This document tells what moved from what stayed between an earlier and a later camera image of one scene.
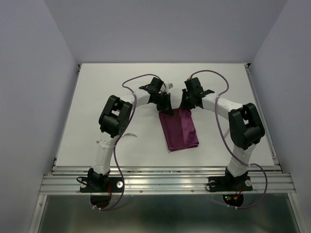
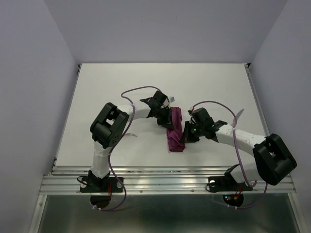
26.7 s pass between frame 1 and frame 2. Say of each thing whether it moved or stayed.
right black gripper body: moved
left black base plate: stayed
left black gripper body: moved
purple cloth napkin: moved
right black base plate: stayed
